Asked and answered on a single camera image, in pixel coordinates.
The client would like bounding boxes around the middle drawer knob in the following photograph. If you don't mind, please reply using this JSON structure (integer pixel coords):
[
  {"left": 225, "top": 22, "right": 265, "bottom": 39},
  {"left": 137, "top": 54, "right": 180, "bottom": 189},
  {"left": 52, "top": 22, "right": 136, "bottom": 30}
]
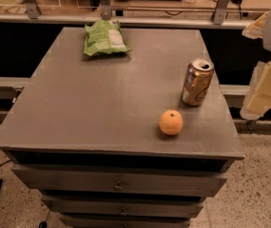
[{"left": 119, "top": 207, "right": 126, "bottom": 216}]

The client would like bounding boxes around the orange fruit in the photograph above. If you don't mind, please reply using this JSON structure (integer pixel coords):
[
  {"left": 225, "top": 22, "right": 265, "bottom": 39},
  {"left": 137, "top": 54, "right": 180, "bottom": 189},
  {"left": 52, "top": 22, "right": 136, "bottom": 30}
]
[{"left": 159, "top": 110, "right": 184, "bottom": 135}]

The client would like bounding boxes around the orange soda can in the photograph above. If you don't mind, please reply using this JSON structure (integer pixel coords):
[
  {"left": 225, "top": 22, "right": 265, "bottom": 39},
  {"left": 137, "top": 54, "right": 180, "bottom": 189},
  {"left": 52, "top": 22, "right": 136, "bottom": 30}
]
[{"left": 181, "top": 59, "right": 214, "bottom": 106}]

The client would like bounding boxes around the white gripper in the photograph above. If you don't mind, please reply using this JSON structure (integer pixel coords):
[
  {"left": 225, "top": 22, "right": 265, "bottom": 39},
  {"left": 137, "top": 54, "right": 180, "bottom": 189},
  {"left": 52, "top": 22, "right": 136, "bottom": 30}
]
[{"left": 241, "top": 9, "right": 271, "bottom": 121}]

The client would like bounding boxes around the top drawer knob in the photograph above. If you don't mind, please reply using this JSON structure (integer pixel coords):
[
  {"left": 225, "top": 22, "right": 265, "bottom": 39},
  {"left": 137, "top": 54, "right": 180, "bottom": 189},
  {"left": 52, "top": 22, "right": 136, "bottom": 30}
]
[{"left": 113, "top": 181, "right": 124, "bottom": 191}]

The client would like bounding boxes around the green rice chip bag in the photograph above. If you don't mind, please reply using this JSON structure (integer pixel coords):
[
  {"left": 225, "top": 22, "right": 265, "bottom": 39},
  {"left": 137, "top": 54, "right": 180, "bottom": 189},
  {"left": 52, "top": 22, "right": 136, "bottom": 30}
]
[{"left": 84, "top": 20, "right": 131, "bottom": 56}]

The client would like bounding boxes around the grey drawer cabinet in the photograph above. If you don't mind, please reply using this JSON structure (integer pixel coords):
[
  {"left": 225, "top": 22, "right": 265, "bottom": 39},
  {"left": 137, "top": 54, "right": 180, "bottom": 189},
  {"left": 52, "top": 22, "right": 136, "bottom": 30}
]
[{"left": 0, "top": 28, "right": 244, "bottom": 228}]

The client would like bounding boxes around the drawer knob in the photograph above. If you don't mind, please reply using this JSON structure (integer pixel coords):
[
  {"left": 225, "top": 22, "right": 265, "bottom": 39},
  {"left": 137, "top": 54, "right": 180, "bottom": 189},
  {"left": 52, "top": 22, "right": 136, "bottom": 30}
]
[
  {"left": 113, "top": 181, "right": 124, "bottom": 191},
  {"left": 119, "top": 207, "right": 126, "bottom": 216}
]

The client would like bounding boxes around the metal window rail frame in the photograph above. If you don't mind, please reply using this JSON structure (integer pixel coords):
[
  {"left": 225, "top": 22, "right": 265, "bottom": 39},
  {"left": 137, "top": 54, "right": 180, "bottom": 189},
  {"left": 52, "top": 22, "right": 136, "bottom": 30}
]
[{"left": 0, "top": 0, "right": 271, "bottom": 30}]

